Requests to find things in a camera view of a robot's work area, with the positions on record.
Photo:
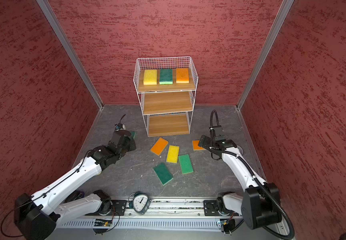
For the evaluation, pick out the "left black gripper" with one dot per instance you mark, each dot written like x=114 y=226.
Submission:
x=132 y=146

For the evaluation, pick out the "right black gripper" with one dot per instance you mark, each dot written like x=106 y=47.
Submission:
x=204 y=145

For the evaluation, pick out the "orange sponge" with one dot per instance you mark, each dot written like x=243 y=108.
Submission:
x=196 y=146
x=159 y=146
x=182 y=76

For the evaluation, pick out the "yellow sponge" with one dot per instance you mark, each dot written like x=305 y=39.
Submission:
x=173 y=154
x=150 y=77

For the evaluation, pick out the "dark green sponge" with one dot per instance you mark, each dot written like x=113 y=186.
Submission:
x=165 y=77
x=133 y=134
x=163 y=173

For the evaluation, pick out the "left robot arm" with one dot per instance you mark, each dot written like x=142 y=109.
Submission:
x=39 y=214

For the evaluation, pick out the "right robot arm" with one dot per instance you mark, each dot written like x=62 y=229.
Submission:
x=256 y=208

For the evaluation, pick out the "light green sponge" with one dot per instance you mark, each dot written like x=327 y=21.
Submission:
x=186 y=164

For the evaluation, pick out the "green analog clock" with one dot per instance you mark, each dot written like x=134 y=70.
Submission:
x=140 y=203

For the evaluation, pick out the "left circuit board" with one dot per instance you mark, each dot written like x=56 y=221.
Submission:
x=103 y=223

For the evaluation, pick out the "circuit board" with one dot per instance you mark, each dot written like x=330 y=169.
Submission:
x=103 y=223
x=227 y=226

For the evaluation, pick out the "right circuit board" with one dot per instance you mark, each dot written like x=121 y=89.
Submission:
x=227 y=226

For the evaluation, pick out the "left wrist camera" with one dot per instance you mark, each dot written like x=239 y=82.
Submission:
x=120 y=126

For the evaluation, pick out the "white wire wooden shelf rack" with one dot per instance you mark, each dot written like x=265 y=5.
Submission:
x=167 y=110

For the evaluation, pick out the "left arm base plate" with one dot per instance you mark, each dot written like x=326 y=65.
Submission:
x=118 y=207

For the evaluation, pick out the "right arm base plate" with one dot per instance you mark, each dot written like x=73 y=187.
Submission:
x=217 y=208

